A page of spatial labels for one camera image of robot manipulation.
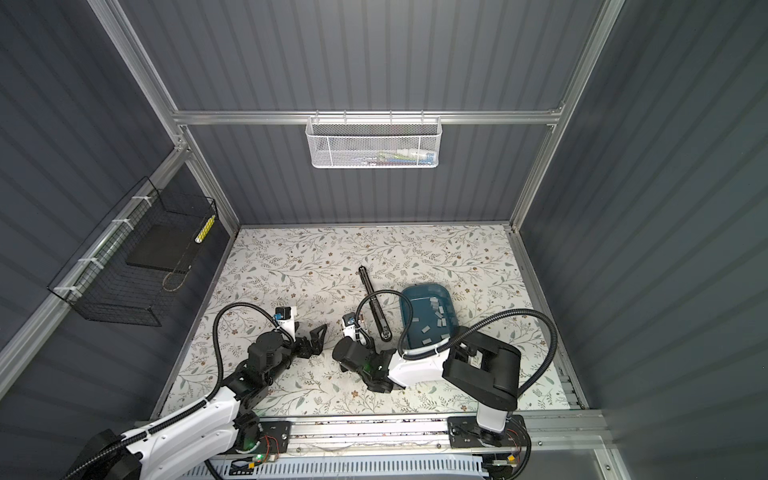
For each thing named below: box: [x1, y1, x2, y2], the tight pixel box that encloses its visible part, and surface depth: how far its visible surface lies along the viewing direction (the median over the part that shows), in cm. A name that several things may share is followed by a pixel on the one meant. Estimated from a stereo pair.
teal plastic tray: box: [399, 284, 459, 349], surface depth 95 cm
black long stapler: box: [358, 265, 393, 342], surface depth 96 cm
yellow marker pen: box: [194, 215, 216, 244], surface depth 83 cm
